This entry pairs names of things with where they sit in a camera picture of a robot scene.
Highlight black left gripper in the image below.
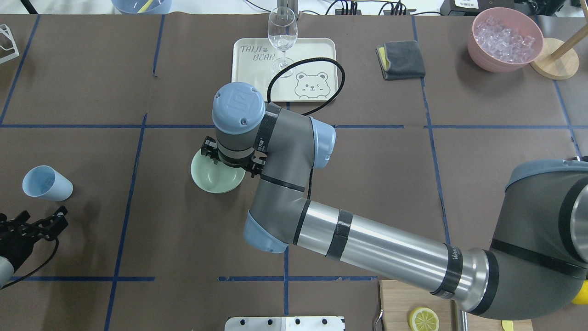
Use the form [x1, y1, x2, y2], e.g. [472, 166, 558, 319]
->
[0, 205, 69, 272]

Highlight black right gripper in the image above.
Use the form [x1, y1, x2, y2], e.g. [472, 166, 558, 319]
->
[201, 137, 267, 178]

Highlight light green bowl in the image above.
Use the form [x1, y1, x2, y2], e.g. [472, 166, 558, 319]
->
[190, 151, 246, 194]

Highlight light blue plastic cup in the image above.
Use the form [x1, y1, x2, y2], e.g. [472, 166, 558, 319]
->
[22, 165, 73, 201]

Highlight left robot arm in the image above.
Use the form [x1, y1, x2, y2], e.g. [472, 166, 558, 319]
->
[0, 205, 68, 289]

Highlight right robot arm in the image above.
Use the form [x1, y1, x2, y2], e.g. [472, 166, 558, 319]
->
[201, 82, 588, 320]

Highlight blue bowl with fork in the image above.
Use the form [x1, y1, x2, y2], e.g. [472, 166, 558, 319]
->
[111, 0, 174, 15]

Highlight pink bowl with ice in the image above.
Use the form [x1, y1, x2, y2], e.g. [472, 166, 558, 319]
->
[468, 7, 543, 73]

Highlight cream bear tray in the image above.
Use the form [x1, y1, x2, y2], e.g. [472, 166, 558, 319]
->
[231, 38, 338, 103]

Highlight clear wine glass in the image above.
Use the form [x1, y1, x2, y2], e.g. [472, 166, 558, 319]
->
[267, 6, 298, 74]

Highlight grey folded cloth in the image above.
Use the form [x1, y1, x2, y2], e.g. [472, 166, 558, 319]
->
[376, 40, 426, 81]

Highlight wooden cutting board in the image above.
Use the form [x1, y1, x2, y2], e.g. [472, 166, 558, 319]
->
[379, 280, 534, 331]

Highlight lemon half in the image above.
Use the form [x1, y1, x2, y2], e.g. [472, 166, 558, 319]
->
[407, 307, 440, 331]

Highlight yellow plastic knife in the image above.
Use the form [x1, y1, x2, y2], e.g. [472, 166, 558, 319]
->
[501, 320, 514, 331]

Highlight wooden mug tree stand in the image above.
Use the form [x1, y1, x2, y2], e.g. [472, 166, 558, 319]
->
[531, 24, 588, 80]

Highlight yellow lemon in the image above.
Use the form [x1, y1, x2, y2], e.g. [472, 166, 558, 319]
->
[571, 280, 588, 305]

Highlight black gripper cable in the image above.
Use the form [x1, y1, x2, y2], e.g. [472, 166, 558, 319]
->
[267, 57, 345, 116]

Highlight white wire cup rack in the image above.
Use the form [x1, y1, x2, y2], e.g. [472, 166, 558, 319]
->
[0, 24, 20, 64]

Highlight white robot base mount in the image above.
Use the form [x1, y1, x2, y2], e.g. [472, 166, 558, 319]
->
[224, 316, 346, 331]

